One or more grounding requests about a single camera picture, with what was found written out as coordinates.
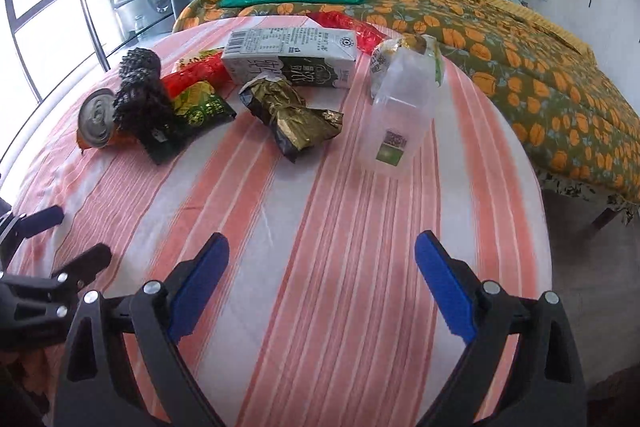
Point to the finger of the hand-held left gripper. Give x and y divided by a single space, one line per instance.
42 219
85 264

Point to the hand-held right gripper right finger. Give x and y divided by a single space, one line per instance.
445 287

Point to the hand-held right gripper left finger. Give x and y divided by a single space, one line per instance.
200 287

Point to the green snack packet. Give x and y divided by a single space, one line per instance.
200 104

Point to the white and yellow snack bag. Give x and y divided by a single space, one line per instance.
382 62

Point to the orange drink can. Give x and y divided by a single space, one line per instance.
97 117

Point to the pink striped tablecloth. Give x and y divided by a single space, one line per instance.
300 187

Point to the floral bed sheet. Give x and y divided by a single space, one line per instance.
575 192

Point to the dark bed leg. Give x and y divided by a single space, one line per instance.
602 222

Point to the clear plastic cup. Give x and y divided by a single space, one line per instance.
395 117

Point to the gold and brown crumpled wrapper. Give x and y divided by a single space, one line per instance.
290 117

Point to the red snack packet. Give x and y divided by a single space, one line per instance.
200 69

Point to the bed with orange floral quilt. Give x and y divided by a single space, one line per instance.
500 57

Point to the white and green milk carton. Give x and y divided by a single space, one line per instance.
285 52

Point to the red plastic wrapper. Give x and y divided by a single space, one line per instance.
367 34

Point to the black window frame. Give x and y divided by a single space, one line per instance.
25 62

